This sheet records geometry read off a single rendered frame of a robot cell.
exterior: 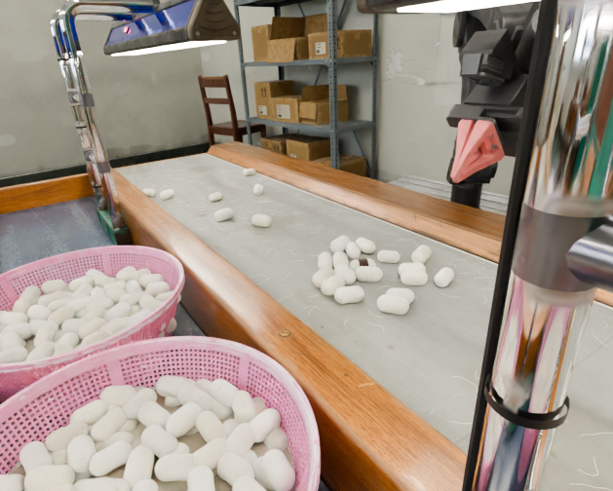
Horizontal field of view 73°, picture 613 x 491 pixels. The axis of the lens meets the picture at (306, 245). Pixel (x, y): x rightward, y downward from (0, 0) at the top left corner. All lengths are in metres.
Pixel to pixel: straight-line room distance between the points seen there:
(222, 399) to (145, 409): 0.06
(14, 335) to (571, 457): 0.55
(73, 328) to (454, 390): 0.42
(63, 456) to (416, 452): 0.27
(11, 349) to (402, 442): 0.41
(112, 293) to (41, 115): 4.27
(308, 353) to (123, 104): 4.69
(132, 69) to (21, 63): 0.97
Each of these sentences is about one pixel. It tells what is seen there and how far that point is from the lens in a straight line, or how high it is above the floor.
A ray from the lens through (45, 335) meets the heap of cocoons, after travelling 0.55.
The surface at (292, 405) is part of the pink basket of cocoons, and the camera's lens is 0.36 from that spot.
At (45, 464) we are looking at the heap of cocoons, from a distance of 0.40.
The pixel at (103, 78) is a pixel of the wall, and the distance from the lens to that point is 4.93.
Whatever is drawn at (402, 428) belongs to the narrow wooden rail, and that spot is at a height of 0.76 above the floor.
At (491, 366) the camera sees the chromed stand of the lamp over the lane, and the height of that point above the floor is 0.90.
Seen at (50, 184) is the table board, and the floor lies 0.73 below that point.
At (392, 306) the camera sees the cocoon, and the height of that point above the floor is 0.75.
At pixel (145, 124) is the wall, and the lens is 5.06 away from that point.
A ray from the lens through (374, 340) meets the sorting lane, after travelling 0.45.
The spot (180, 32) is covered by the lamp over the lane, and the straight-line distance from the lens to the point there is 0.71.
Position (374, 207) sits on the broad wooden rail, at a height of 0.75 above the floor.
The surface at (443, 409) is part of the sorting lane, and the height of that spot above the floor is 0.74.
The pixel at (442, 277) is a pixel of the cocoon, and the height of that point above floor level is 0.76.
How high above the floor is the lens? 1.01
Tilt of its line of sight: 25 degrees down
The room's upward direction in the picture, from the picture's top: 3 degrees counter-clockwise
